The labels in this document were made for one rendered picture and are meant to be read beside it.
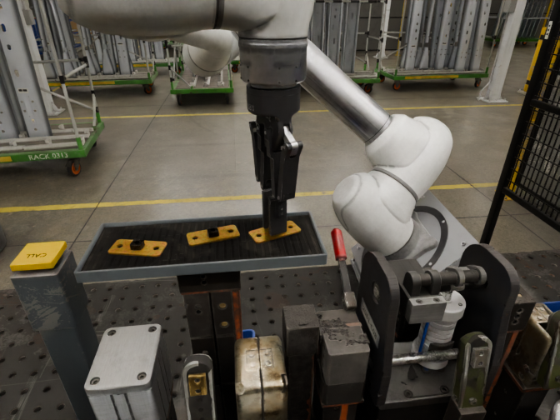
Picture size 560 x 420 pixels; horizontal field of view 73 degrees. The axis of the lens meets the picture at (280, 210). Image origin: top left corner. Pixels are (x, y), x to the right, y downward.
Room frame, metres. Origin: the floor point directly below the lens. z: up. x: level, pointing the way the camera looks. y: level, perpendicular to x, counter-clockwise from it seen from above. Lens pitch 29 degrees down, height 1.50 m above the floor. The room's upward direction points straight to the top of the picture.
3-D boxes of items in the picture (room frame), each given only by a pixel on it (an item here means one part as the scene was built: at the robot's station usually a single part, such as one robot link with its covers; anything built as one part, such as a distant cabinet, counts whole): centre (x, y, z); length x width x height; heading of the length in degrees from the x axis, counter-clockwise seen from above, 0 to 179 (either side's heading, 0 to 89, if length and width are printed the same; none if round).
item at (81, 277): (0.51, 0.12, 1.16); 0.37 x 0.14 x 0.02; 97
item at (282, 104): (0.54, 0.01, 1.36); 0.08 x 0.07 x 0.09; 27
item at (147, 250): (0.49, 0.22, 1.17); 0.08 x 0.04 x 0.01; 85
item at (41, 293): (0.48, 0.38, 0.92); 0.08 x 0.08 x 0.44; 7
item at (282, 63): (0.54, 0.01, 1.43); 0.09 x 0.09 x 0.06
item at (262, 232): (0.54, 0.01, 1.17); 0.08 x 0.04 x 0.01; 117
